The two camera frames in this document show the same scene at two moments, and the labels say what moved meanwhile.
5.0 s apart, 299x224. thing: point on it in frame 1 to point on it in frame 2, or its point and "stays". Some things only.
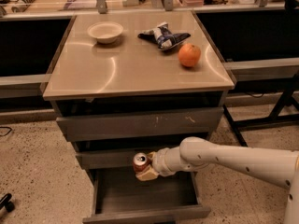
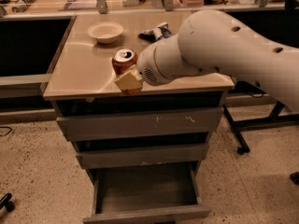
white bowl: [106, 32] stays
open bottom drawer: [120, 197] stays
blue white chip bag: [164, 38] stays
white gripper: [163, 162] to [149, 63]
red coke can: [140, 161] to [123, 60]
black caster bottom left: [5, 203] stays
